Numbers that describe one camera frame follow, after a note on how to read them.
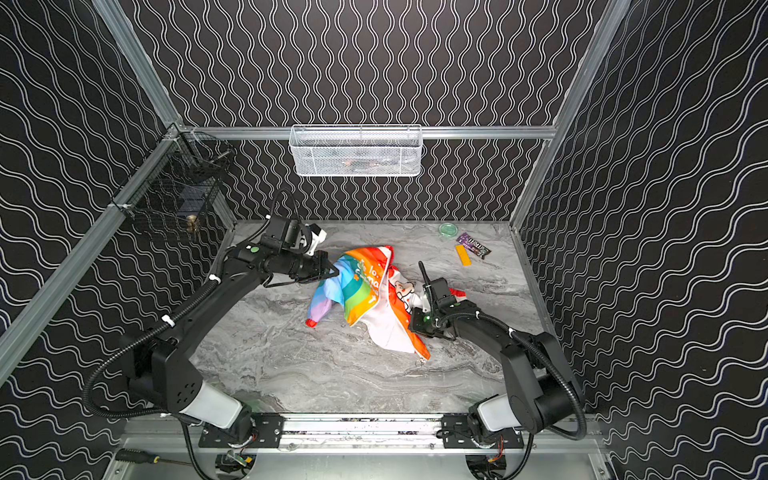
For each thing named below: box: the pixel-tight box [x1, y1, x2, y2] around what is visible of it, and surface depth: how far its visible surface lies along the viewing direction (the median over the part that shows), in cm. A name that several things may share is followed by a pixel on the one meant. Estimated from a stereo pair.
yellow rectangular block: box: [455, 244, 472, 267], surface depth 112 cm
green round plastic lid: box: [438, 222, 459, 238], surface depth 119 cm
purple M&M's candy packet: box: [456, 232, 492, 260], surface depth 115 cm
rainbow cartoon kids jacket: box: [306, 246, 467, 361], surface depth 90 cm
